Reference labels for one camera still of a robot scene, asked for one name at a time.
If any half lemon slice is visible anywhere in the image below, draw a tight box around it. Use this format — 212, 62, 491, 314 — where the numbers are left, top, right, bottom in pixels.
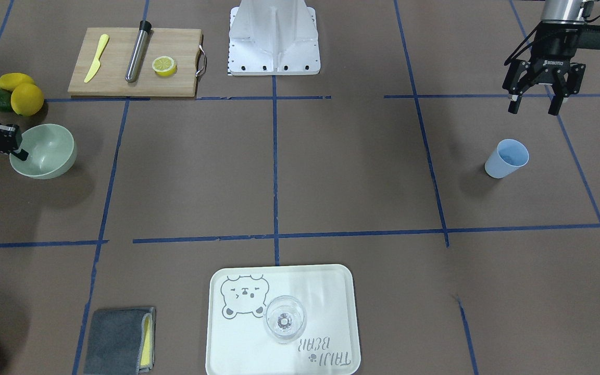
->
152, 56, 177, 78

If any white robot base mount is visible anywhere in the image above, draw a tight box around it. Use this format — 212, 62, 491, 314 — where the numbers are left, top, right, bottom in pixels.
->
227, 1, 321, 76

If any light green bowl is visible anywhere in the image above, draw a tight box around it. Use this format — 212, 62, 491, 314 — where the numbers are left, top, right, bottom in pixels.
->
9, 123, 77, 180

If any yellow lemon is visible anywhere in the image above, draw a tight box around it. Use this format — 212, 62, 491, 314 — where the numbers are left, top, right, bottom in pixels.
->
0, 72, 35, 92
10, 83, 45, 117

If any light blue plastic cup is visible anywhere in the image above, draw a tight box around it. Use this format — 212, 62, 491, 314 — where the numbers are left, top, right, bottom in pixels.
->
485, 139, 530, 179

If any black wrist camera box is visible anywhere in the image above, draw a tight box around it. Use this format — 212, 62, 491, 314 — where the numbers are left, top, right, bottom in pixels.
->
577, 24, 600, 50

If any wooden cutting board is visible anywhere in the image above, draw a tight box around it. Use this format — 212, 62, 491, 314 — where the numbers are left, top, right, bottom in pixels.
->
68, 28, 203, 97

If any yellow plastic knife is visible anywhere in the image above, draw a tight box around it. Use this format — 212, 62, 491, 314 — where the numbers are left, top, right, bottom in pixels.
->
83, 34, 109, 83

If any clear wine glass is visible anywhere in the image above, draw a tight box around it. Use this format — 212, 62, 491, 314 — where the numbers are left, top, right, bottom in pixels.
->
265, 295, 307, 344

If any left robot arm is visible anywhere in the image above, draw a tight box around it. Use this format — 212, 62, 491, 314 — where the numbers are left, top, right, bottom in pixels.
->
502, 1, 586, 116

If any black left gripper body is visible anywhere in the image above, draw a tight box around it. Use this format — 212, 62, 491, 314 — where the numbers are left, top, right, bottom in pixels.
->
519, 22, 582, 87

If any grey folded cloth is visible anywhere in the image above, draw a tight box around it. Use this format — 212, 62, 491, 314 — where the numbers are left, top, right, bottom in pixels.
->
83, 306, 156, 374

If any cream bear serving tray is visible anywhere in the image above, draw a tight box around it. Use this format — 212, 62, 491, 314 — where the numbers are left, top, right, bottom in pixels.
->
205, 264, 361, 374

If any steel muddler with black cap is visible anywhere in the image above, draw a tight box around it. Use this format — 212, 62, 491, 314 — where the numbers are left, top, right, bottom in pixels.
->
124, 20, 152, 83

